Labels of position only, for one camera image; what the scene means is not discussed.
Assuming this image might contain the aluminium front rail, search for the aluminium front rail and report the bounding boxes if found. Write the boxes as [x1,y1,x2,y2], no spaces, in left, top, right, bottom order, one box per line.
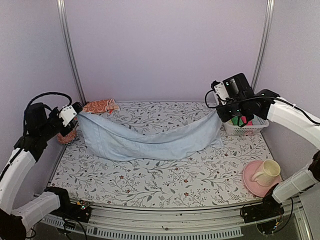
[27,196,315,240]

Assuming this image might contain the green rolled towel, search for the green rolled towel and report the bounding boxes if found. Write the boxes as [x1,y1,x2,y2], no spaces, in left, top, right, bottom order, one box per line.
[231,116,242,126]

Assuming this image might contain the light blue terry towel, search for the light blue terry towel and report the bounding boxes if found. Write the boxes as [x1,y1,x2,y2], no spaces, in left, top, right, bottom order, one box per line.
[77,111,223,162]

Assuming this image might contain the left aluminium frame post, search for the left aluminium frame post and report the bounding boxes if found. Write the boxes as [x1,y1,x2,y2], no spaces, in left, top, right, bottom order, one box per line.
[56,0,87,104]

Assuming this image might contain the cream ceramic mug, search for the cream ceramic mug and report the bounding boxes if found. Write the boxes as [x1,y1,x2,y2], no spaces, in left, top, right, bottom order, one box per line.
[251,159,281,187]

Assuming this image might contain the black right camera cable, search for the black right camera cable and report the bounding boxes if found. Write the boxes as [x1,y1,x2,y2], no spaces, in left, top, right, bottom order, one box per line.
[204,88,320,126]

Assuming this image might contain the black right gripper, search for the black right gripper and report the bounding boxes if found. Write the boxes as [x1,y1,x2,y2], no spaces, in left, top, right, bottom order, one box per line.
[216,98,248,122]

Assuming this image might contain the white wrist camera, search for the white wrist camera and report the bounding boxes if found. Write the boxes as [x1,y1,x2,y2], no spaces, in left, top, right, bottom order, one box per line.
[211,80,230,105]
[58,101,83,127]

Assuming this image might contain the white perforated plastic basket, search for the white perforated plastic basket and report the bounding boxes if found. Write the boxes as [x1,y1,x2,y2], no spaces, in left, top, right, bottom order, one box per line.
[222,115,269,136]

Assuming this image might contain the orange patterned towel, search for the orange patterned towel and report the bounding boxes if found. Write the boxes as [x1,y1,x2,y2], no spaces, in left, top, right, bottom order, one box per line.
[83,98,120,114]

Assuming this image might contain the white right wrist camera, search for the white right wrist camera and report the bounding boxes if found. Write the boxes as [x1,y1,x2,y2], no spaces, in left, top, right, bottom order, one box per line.
[211,80,230,105]

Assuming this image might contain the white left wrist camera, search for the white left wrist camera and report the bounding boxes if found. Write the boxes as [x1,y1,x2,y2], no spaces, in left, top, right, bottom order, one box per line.
[58,101,83,127]

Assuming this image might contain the black left camera cable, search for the black left camera cable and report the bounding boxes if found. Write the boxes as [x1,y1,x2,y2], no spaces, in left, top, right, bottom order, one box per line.
[23,91,73,131]

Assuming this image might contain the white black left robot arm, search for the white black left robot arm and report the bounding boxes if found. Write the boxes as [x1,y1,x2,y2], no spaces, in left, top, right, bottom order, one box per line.
[0,102,82,240]

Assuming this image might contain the pink saucer plate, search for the pink saucer plate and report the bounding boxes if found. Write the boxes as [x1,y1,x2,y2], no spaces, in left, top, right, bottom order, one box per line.
[242,159,282,198]

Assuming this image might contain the pink rolled towel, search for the pink rolled towel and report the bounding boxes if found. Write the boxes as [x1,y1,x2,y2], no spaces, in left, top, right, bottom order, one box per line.
[239,116,253,127]

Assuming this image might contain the black camera cable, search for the black camera cable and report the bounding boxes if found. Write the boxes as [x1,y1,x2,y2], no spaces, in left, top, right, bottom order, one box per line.
[23,91,73,131]
[204,88,320,126]

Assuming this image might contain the right aluminium frame post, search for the right aluminium frame post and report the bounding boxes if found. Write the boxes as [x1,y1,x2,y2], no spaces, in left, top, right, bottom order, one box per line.
[251,0,275,91]

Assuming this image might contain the aluminium frame post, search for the aluminium frame post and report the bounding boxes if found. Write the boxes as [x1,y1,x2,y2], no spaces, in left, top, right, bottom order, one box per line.
[56,0,87,104]
[251,0,275,91]

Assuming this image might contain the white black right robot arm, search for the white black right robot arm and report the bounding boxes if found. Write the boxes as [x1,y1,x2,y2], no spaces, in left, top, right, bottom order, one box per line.
[211,73,320,218]

